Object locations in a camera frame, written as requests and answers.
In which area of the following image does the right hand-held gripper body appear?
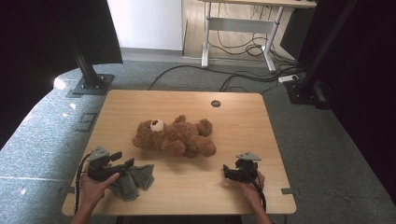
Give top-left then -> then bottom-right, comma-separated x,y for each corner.
233,151 -> 262,184

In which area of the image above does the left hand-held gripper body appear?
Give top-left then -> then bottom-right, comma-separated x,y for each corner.
86,146 -> 126,183

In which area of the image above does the grey doll garment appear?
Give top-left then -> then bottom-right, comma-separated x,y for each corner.
108,163 -> 156,203

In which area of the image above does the brown teddy bear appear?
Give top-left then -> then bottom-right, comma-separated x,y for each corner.
132,114 -> 218,160

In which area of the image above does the person's right hand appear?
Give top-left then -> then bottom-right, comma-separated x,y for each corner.
238,172 -> 266,203

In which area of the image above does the person's left hand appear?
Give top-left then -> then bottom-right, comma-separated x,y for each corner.
79,172 -> 121,207

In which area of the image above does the black metal stand with base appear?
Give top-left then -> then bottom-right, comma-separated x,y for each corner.
65,29 -> 116,98
284,0 -> 360,110

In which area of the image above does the white power strip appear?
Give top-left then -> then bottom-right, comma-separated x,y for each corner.
277,74 -> 300,84

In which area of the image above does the dark curtain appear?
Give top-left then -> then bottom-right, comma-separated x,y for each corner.
298,0 -> 396,204
0,0 -> 123,151

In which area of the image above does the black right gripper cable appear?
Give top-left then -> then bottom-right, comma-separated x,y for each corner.
242,167 -> 268,213

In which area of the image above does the grey table edge bracket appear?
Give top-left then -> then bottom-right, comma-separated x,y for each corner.
58,186 -> 81,195
280,187 -> 302,196

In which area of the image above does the grey floor outlet frame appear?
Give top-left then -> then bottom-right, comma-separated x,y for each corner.
74,112 -> 98,133

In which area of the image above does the long black floor cable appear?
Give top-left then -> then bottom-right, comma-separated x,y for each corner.
147,63 -> 283,91

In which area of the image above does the black cable bundle under desk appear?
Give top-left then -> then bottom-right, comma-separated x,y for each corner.
207,30 -> 273,58

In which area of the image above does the white desk frame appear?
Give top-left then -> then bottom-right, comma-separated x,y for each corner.
199,0 -> 318,74

